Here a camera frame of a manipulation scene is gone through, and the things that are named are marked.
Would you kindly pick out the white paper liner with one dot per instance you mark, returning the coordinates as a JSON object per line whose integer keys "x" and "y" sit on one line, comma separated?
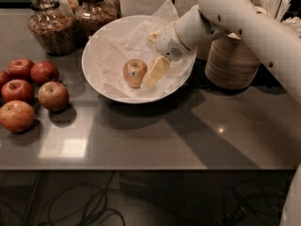
{"x": 125, "y": 44}

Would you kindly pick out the glass granola jar right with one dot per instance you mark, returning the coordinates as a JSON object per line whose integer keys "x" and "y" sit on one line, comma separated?
{"x": 93, "y": 15}

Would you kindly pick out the red apple back right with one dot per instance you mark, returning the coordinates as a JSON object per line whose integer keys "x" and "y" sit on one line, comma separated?
{"x": 43, "y": 72}

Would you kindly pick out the red apple front left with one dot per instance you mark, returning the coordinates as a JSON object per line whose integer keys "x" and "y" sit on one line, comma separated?
{"x": 17, "y": 116}

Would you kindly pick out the red-green apple middle right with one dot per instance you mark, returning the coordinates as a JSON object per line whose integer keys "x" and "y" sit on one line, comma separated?
{"x": 53, "y": 96}

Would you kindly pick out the red apple at left edge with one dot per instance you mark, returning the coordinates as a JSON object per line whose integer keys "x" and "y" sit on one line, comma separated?
{"x": 4, "y": 78}

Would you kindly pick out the paper bowl stack front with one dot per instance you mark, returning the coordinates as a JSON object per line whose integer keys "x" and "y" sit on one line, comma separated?
{"x": 230, "y": 63}

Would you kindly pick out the white bowl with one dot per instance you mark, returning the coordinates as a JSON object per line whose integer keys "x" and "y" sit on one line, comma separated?
{"x": 94, "y": 67}

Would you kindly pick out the glass granola jar left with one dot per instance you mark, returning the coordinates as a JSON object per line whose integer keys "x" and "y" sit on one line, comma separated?
{"x": 54, "y": 30}

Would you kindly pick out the paper bowl stack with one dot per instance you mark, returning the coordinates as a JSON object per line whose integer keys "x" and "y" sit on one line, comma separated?
{"x": 230, "y": 63}
{"x": 203, "y": 50}

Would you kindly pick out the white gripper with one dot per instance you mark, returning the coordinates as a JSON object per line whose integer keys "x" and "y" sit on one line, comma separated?
{"x": 169, "y": 43}

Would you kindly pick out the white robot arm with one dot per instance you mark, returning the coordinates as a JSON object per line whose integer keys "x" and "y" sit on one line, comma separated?
{"x": 277, "y": 46}

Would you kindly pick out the red apple middle left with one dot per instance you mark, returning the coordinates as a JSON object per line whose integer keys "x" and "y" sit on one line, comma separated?
{"x": 18, "y": 89}

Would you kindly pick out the red apple back left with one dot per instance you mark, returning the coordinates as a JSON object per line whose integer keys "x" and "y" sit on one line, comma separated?
{"x": 20, "y": 68}

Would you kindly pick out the glass granola jar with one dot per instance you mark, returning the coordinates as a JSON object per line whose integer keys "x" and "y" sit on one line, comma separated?
{"x": 54, "y": 30}
{"x": 93, "y": 15}

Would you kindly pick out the paper bowl stack back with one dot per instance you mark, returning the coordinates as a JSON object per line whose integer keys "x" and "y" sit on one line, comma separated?
{"x": 203, "y": 50}

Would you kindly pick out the white stirrer sticks bundle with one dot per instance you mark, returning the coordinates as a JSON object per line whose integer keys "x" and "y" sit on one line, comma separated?
{"x": 277, "y": 9}

